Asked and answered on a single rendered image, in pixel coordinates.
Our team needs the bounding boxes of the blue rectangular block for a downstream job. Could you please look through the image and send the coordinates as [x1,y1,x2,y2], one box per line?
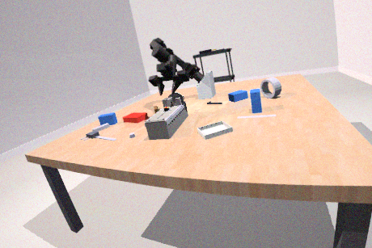
[250,88,262,114]
[98,113,118,125]
[228,90,248,102]

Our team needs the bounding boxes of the grey ring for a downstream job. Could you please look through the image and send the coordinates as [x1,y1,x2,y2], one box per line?
[260,78,281,99]

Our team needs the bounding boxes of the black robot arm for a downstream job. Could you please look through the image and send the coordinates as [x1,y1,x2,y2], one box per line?
[150,38,204,82]

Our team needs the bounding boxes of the red block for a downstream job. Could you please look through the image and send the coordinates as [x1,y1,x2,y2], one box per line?
[123,113,148,124]

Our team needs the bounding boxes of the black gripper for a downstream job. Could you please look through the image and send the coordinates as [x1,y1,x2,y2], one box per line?
[148,63,189,96]

